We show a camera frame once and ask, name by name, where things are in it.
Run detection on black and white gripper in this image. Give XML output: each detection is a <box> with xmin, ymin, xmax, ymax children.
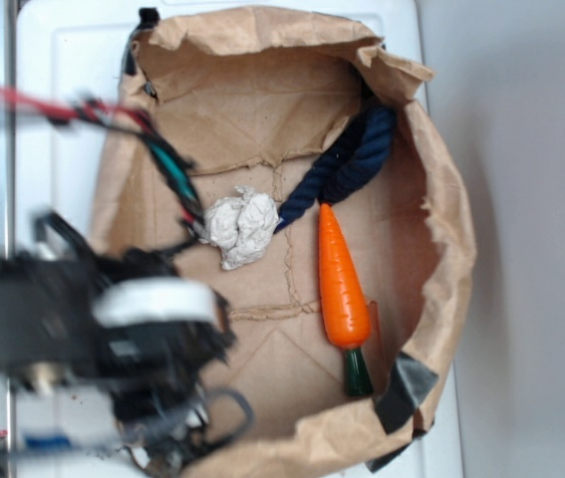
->
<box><xmin>93</xmin><ymin>249</ymin><xmax>254</xmax><ymax>477</ymax></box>

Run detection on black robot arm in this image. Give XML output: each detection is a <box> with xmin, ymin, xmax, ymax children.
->
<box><xmin>0</xmin><ymin>211</ymin><xmax>254</xmax><ymax>477</ymax></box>

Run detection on crumpled white paper ball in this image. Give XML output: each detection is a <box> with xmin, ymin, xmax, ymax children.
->
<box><xmin>201</xmin><ymin>186</ymin><xmax>280</xmax><ymax>271</ymax></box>

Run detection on orange plastic carrot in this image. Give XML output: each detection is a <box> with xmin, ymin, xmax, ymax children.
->
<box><xmin>318</xmin><ymin>203</ymin><xmax>374</xmax><ymax>396</ymax></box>

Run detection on brown paper bag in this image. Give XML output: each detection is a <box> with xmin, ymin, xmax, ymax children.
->
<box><xmin>119</xmin><ymin>6</ymin><xmax>476</xmax><ymax>477</ymax></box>

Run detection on red and green wire bundle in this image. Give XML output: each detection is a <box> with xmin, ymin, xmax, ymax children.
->
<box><xmin>0</xmin><ymin>77</ymin><xmax>208</xmax><ymax>240</ymax></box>

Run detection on dark blue rope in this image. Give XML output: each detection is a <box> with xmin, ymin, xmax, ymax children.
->
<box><xmin>272</xmin><ymin>105</ymin><xmax>398</xmax><ymax>235</ymax></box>

